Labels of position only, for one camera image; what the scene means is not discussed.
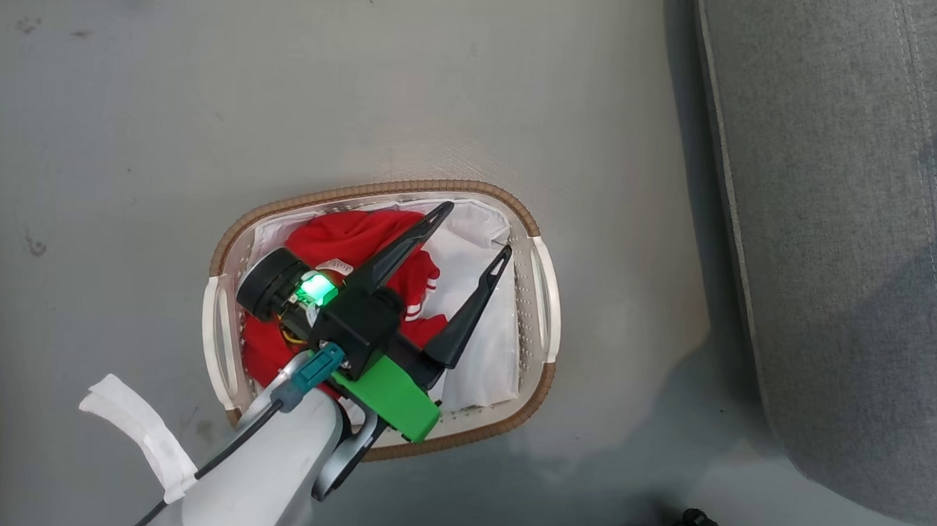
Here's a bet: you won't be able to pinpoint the thin black cable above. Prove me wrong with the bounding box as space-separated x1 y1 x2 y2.
126 390 286 526

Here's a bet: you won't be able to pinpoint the white laundry basket brown rim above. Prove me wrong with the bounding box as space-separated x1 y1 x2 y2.
195 167 569 472

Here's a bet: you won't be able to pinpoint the white tape strip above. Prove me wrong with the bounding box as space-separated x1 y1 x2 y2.
75 372 203 506

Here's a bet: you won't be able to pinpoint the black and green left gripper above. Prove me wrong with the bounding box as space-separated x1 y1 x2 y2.
228 191 517 448

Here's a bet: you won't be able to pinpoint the red garment white stripes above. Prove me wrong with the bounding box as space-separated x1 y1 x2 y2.
239 202 456 400

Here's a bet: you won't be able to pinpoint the grey fabric sofa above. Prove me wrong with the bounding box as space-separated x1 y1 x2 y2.
668 0 937 526

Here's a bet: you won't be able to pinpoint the teal cable connector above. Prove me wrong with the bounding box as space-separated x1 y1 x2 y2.
271 339 346 416

